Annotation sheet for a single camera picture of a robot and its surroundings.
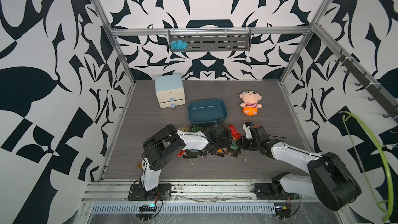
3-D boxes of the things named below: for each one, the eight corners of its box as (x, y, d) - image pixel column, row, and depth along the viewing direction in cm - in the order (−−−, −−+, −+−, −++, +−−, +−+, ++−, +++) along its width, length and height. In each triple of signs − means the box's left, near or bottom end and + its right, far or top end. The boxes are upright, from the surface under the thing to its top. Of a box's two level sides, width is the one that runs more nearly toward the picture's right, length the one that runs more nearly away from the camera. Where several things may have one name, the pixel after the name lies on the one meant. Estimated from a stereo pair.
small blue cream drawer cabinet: (160, 110, 106) (155, 94, 93) (160, 93, 116) (155, 76, 103) (185, 106, 108) (183, 90, 95) (183, 90, 118) (180, 73, 105)
